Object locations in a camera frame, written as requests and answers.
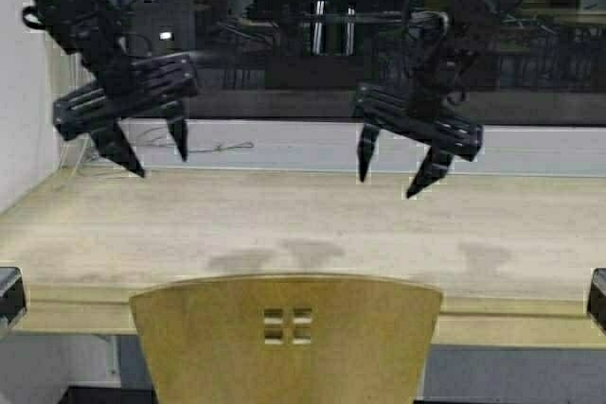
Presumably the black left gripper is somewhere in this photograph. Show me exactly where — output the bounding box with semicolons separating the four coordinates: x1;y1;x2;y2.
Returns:
52;52;199;178

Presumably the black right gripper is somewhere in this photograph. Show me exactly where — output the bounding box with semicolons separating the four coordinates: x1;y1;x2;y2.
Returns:
352;83;484;199

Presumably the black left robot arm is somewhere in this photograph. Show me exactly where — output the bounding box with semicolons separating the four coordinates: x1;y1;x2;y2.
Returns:
22;0;199;177

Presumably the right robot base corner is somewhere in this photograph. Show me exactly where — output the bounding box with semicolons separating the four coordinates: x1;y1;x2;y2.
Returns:
586;268;606;332

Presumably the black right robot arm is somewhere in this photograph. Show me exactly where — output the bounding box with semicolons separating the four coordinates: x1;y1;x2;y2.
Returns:
353;0;522;198

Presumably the long wooden counter table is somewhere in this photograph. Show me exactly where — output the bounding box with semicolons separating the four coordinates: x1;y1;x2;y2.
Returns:
1;169;605;349

